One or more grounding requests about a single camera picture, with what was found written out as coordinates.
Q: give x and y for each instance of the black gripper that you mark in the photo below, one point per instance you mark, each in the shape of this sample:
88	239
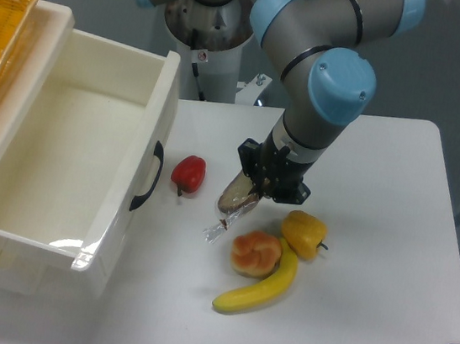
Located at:
272	172

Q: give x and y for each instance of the bagged toast slice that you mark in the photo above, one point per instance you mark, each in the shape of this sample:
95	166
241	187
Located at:
237	200

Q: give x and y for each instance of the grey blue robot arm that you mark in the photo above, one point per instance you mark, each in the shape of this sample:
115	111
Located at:
312	45

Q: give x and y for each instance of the open white upper drawer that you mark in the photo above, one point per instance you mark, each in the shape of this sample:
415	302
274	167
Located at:
67	150

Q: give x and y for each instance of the white drawer cabinet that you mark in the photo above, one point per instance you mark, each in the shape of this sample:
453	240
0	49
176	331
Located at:
12	118

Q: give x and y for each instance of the yellow bell pepper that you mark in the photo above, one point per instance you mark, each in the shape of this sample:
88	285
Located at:
304	233

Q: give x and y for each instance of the round bread roll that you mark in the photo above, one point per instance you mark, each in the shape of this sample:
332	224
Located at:
255	254

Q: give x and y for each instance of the red bell pepper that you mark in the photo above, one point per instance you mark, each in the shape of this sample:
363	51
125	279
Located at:
188	175

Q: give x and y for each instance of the yellow banana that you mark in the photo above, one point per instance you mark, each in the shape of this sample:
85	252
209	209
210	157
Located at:
263	292

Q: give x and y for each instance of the black drawer handle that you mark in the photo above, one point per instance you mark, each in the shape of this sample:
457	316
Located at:
140	199

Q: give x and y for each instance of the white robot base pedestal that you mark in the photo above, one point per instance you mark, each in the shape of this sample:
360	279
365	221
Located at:
210	41

